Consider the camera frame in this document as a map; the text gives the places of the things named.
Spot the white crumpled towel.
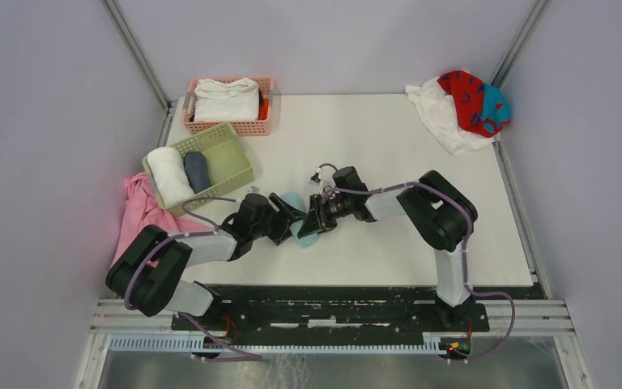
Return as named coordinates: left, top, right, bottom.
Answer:
left=405, top=78, right=500, bottom=156

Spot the light blue towel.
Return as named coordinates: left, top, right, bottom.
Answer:
left=279, top=193, right=320, bottom=249

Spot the white cable duct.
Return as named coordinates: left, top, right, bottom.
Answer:
left=109, top=333, right=446, bottom=356

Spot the pink towel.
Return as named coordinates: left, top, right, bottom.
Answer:
left=112, top=173, right=209, bottom=265

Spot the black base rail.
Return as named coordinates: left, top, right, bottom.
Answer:
left=196, top=284, right=490, bottom=346

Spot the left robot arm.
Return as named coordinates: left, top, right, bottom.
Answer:
left=105, top=193, right=306, bottom=330

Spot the pink plastic basket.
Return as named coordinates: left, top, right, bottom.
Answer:
left=180, top=76, right=275, bottom=136

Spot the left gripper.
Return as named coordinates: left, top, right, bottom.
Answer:
left=251, top=193, right=307, bottom=246

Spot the folded white towel in basket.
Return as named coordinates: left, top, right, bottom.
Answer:
left=194, top=77, right=259, bottom=122

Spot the rolled dark blue towel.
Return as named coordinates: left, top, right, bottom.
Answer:
left=184, top=152, right=212, bottom=193

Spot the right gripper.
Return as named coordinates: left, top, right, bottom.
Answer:
left=299, top=194, right=352, bottom=239

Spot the red and teal patterned towel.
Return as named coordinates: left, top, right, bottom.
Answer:
left=437, top=70, right=512, bottom=138

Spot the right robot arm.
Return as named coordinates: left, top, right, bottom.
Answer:
left=296, top=166, right=478, bottom=331

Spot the rolled white towel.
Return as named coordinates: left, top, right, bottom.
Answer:
left=147, top=147, right=195, bottom=207

